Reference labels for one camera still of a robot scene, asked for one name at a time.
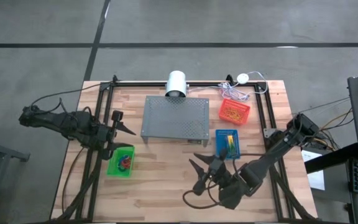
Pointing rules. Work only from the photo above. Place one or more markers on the green plastic basket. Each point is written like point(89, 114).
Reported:
point(113, 171)

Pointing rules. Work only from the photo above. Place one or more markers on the white paper sheet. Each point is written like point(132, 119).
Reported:
point(317, 182)

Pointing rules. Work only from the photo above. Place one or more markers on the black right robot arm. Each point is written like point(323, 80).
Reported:
point(275, 152)

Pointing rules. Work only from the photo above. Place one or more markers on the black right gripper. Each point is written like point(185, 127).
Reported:
point(217, 172)

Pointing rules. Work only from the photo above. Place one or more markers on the blue plastic basket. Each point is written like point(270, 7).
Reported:
point(221, 146)

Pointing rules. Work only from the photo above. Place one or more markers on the grey perforated metal shelf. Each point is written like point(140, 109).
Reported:
point(176, 118)

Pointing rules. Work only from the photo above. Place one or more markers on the black aluminium table frame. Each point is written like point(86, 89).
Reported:
point(141, 84)

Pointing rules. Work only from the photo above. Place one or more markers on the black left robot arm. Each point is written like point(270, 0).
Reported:
point(57, 119)

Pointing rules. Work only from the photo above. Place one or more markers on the black desk board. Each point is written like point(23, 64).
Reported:
point(328, 160)

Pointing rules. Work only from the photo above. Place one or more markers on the silver frame bracket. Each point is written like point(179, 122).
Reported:
point(269, 133)

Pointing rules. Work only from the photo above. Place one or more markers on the red plastic basket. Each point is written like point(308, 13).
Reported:
point(246, 107)

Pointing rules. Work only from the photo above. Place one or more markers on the white round puck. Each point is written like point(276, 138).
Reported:
point(242, 78)

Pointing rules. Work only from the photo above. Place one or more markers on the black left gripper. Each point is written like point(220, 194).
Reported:
point(109, 137)

